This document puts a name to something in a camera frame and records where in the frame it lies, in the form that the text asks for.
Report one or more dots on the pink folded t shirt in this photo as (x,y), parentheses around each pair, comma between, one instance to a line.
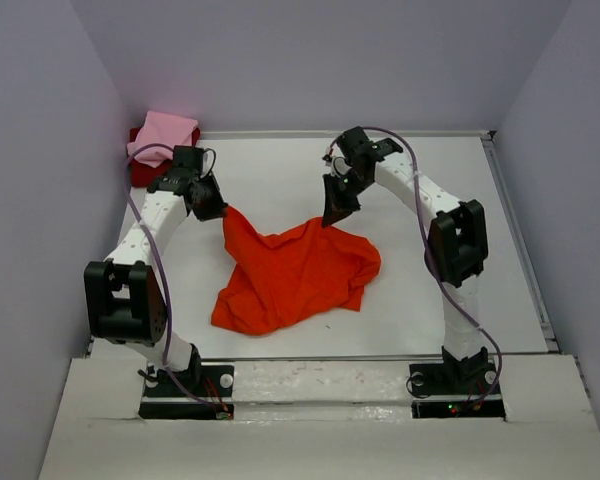
(159,134)

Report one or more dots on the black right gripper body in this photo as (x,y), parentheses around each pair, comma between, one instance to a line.
(352,182)

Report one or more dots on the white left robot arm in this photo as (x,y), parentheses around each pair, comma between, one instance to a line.
(127,294)

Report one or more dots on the dark red folded t shirt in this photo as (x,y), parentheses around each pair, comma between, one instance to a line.
(142,174)

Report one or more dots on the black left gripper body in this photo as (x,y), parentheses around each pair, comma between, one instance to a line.
(208,186)

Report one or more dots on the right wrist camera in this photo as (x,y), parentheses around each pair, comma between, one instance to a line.
(337,164)

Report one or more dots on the orange t shirt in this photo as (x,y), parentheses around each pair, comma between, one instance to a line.
(282,279)

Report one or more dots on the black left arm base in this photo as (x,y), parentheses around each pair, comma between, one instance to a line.
(209,399)

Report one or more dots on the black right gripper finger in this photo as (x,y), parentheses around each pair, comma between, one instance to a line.
(330,186)
(341,206)

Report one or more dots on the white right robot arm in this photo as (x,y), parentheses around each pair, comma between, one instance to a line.
(454,238)

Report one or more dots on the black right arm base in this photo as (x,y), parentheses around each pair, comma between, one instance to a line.
(435,397)

